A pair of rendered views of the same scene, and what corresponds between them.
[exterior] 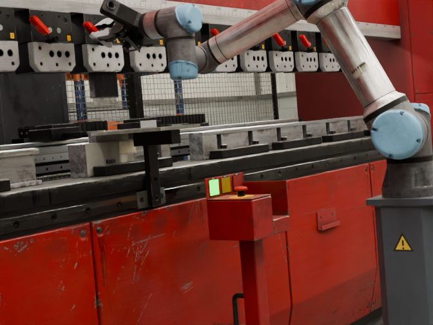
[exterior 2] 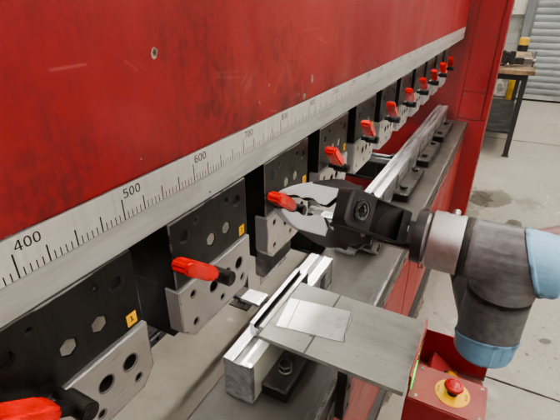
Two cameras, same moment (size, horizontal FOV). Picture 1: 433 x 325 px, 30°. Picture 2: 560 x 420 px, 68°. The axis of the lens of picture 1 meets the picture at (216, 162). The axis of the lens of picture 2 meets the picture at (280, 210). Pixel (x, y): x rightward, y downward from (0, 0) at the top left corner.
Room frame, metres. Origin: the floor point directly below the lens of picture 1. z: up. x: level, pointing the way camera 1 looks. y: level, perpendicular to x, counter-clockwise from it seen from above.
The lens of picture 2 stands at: (1.76, 0.40, 1.55)
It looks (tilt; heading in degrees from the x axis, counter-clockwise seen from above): 27 degrees down; 352
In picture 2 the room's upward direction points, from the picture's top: straight up
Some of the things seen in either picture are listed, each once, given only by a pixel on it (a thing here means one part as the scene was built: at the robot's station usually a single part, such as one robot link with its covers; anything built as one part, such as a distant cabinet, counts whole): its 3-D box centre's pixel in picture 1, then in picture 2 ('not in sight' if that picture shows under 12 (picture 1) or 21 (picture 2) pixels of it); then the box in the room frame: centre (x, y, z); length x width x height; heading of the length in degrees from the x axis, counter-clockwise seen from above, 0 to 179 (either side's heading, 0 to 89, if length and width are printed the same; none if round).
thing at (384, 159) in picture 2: not in sight; (336, 157); (3.73, -0.18, 0.81); 0.64 x 0.08 x 0.14; 54
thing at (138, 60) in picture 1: (139, 46); (315, 156); (2.56, 0.21, 1.26); 0.15 x 0.09 x 0.17; 144
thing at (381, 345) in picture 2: (145, 129); (343, 330); (2.33, 0.20, 1.00); 0.26 x 0.18 x 0.01; 54
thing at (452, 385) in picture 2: (241, 192); (452, 389); (2.33, -0.06, 0.79); 0.04 x 0.04 x 0.04
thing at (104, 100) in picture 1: (104, 88); (273, 250); (2.42, 0.32, 1.13); 0.10 x 0.02 x 0.10; 144
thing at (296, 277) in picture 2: (115, 135); (281, 300); (2.44, 0.30, 0.98); 0.20 x 0.03 x 0.03; 144
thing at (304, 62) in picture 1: (299, 51); (417, 80); (3.36, -0.38, 1.26); 0.15 x 0.09 x 0.17; 144
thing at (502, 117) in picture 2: not in sight; (493, 72); (6.54, -2.86, 0.75); 1.80 x 0.75 x 1.50; 145
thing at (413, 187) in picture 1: (410, 175); not in sight; (2.06, -0.49, 0.82); 0.15 x 0.15 x 0.10
